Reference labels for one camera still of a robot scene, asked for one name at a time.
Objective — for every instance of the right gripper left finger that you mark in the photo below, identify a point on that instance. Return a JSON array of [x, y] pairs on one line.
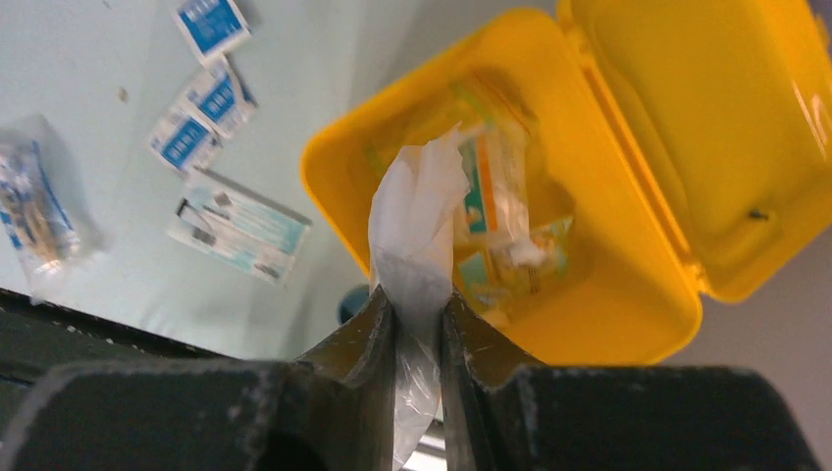
[[329, 409]]

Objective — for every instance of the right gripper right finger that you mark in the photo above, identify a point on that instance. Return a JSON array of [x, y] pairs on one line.
[[503, 409]]

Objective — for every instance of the zip bag of bandages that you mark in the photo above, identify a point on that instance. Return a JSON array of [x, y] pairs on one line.
[[503, 273]]

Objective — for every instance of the bag with beige gauze roll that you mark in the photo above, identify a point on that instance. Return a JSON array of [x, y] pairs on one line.
[[495, 132]]

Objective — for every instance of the cotton swabs bag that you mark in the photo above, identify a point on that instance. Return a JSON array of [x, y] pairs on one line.
[[411, 239]]

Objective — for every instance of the yellow medicine kit box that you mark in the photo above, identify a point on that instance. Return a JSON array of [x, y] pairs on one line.
[[689, 140]]

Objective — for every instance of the white flat labelled packet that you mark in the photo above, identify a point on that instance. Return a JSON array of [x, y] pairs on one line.
[[231, 223]]

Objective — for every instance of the blue white alcohol pad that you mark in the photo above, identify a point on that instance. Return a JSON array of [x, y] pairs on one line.
[[220, 97], [211, 28], [183, 142]]

